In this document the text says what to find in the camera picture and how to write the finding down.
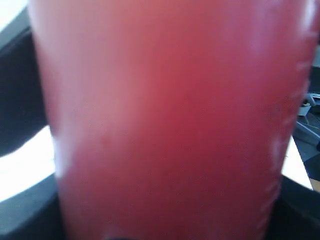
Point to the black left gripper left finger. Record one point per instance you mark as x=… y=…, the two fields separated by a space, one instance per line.
x=33 y=214

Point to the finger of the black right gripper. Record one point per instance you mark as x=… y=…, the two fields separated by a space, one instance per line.
x=22 y=110

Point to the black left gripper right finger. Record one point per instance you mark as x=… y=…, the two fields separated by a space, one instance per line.
x=296 y=213

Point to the red squeeze sauce bottle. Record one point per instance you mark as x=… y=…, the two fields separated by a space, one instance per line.
x=171 y=118

